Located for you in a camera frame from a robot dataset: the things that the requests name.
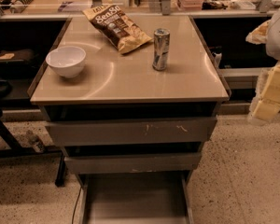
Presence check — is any silver redbull can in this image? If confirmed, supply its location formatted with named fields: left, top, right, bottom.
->
left=152, top=28, right=170, bottom=71

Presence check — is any brown sea salt chips bag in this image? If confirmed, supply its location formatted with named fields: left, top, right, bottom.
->
left=83, top=5, right=152, bottom=54

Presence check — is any white ceramic bowl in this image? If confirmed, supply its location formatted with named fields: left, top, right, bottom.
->
left=46, top=46, right=86, bottom=78

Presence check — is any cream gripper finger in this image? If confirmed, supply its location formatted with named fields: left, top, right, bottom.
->
left=248, top=62, right=280, bottom=125
left=245, top=20, right=270, bottom=45

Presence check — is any open bottom grey drawer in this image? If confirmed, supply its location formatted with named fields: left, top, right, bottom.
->
left=78, top=172, right=194, bottom=224

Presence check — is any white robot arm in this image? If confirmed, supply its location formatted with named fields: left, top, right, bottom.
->
left=245, top=8, right=280, bottom=125

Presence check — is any black floor cable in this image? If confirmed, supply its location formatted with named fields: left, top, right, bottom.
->
left=71, top=186, right=83, bottom=224

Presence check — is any middle grey drawer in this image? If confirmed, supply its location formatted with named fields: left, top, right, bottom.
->
left=64, top=153, right=202, bottom=175

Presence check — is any grey drawer cabinet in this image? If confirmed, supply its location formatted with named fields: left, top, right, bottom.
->
left=27, top=14, right=232, bottom=224

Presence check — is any top grey drawer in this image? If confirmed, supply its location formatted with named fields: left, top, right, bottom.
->
left=46, top=117, right=217, bottom=147

